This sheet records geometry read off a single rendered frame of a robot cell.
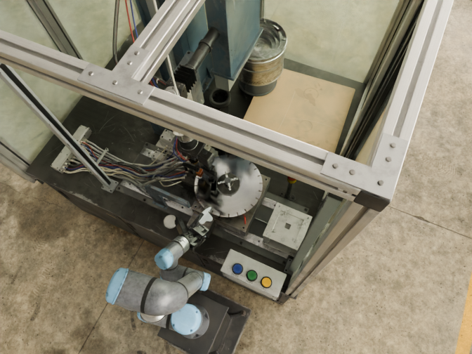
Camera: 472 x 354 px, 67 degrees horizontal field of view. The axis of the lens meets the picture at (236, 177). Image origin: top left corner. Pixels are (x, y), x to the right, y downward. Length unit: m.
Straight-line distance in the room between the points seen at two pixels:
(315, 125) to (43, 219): 2.10
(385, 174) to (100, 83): 0.49
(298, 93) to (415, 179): 1.24
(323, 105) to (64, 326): 2.21
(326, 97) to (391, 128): 1.67
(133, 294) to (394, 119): 0.91
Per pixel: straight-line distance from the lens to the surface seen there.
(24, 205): 3.21
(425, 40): 0.77
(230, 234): 1.85
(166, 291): 1.21
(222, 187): 1.72
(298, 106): 2.21
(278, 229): 1.71
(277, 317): 2.55
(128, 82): 0.67
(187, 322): 1.59
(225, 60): 1.51
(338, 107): 2.24
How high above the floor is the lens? 2.54
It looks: 66 degrees down
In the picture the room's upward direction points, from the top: 5 degrees counter-clockwise
